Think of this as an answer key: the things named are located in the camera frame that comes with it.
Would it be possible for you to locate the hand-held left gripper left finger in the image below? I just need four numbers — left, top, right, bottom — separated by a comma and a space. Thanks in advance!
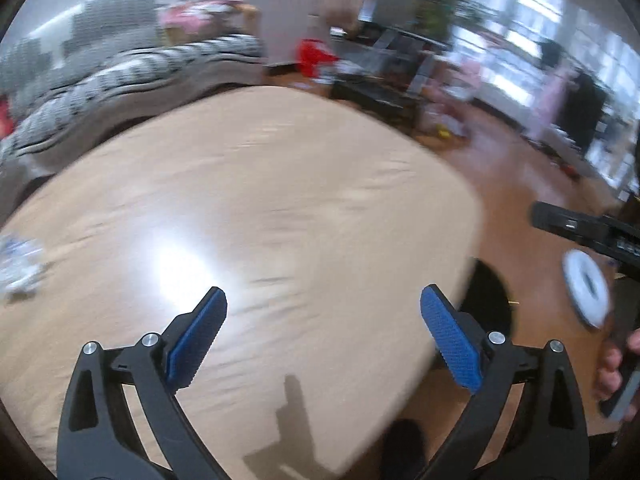
56, 286, 229, 480

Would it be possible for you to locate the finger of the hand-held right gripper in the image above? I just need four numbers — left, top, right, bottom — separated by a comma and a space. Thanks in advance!
530, 201, 608, 247

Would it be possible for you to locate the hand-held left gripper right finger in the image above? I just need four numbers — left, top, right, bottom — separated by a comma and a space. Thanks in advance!
412, 284, 590, 480

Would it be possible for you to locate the black bin with yellow rim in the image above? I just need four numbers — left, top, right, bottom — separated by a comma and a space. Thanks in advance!
457, 259, 515, 368

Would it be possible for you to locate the white blue wrapper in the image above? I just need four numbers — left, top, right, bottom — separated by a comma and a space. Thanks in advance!
0, 234, 49, 303

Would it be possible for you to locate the person's right hand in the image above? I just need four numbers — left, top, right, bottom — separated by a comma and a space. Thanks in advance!
594, 329, 640, 402

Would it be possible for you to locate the black hanging jacket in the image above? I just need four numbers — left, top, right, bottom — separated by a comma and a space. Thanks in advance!
564, 71, 610, 155

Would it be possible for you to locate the person's black socked foot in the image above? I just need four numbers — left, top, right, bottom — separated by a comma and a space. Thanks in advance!
384, 419, 427, 480

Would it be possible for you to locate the black wooden chair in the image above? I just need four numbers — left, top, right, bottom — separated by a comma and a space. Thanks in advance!
329, 27, 436, 128

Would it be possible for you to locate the black white patterned sofa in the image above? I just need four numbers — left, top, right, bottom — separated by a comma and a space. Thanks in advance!
0, 0, 268, 181

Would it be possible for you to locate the red plastic bag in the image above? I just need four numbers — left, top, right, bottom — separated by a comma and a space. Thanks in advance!
295, 37, 337, 78

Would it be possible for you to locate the pink cloth pile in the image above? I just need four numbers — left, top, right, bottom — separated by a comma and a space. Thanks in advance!
159, 0, 246, 37

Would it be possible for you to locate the white padded ring seat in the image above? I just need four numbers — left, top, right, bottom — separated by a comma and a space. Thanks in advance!
562, 250, 612, 332

